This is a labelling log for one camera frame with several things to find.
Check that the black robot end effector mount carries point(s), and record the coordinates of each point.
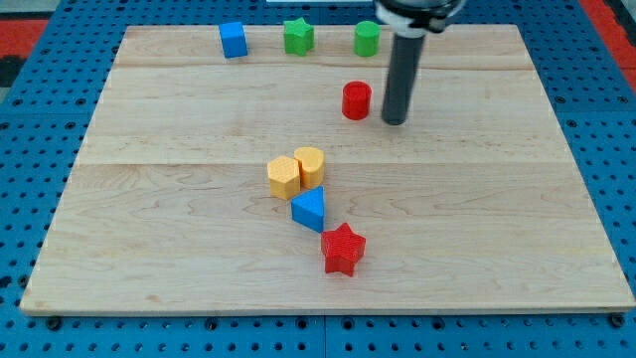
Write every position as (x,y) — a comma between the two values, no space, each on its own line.
(418,16)

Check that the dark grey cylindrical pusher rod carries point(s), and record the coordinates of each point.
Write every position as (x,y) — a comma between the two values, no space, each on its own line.
(404,61)

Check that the red cylinder block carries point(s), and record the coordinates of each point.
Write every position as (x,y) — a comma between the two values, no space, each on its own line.
(356,100)

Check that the green cylinder block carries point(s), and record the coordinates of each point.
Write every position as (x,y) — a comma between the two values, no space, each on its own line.
(366,38)

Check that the green star block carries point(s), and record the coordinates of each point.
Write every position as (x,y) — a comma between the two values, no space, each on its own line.
(298,37)

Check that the yellow heart block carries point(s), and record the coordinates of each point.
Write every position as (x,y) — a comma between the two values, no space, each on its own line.
(312,166)

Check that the blue cube block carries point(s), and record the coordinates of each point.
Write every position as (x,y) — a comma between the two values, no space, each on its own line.
(233,40)

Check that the light wooden board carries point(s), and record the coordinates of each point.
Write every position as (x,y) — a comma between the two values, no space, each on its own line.
(473,206)

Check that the yellow hexagon block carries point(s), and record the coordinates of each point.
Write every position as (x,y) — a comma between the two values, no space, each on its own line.
(284,177)

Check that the blue triangle block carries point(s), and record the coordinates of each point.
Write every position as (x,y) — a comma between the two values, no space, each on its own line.
(308,209)

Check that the red star block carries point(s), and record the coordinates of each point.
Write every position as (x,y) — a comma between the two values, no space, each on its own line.
(342,249)

